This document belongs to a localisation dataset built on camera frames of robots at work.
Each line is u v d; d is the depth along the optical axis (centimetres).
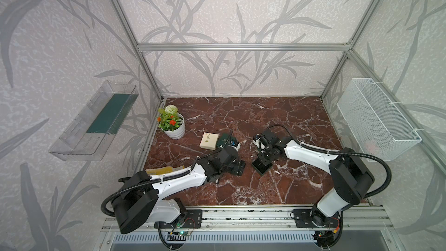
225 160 63
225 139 99
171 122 89
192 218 72
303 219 73
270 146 69
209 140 96
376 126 65
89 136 64
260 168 86
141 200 41
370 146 74
